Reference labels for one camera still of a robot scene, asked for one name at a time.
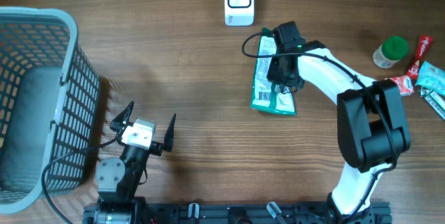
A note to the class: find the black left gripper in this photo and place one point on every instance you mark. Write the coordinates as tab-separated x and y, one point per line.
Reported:
121	121

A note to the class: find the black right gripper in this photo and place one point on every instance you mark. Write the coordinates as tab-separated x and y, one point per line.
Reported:
272	75

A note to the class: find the green snack bag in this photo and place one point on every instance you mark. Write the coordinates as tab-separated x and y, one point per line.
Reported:
267	96

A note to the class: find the green lid peanut butter jar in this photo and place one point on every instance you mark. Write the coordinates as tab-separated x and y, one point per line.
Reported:
391	51

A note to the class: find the orange tissue pack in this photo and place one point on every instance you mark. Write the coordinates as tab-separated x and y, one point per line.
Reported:
404	84

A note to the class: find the red candy bar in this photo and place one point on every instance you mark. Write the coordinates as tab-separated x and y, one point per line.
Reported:
424	43

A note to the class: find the teal wet wipes pack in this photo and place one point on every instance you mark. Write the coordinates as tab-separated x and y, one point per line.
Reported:
432	78

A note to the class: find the green white small packet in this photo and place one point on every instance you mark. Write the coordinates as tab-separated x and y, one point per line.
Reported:
434	100

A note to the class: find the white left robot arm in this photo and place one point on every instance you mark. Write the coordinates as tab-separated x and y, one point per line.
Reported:
119	177

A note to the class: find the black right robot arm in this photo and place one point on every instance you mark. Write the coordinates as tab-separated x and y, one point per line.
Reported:
372	129

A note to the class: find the white barcode scanner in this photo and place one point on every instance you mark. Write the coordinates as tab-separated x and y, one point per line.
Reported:
239	12

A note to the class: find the grey plastic shopping basket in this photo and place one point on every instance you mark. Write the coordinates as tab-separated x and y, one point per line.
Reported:
49	98

